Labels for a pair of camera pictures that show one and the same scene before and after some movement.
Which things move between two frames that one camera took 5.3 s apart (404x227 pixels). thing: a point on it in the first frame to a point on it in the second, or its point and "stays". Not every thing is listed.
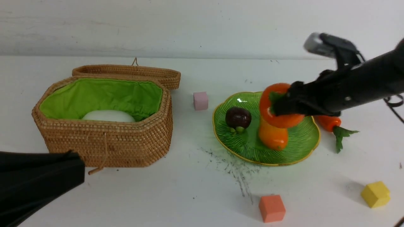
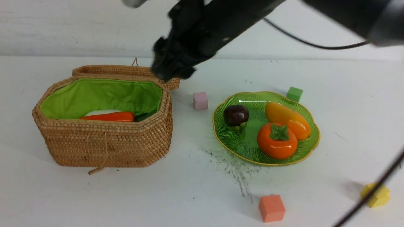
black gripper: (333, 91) to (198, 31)
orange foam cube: (271, 208) stays
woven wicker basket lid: (172, 78) stays
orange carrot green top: (340, 133) to (128, 116)
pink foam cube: (200, 101) stays
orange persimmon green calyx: (273, 96) to (277, 141)
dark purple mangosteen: (237, 118) stays
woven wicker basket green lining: (70, 99) stays
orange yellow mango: (275, 137) to (276, 113)
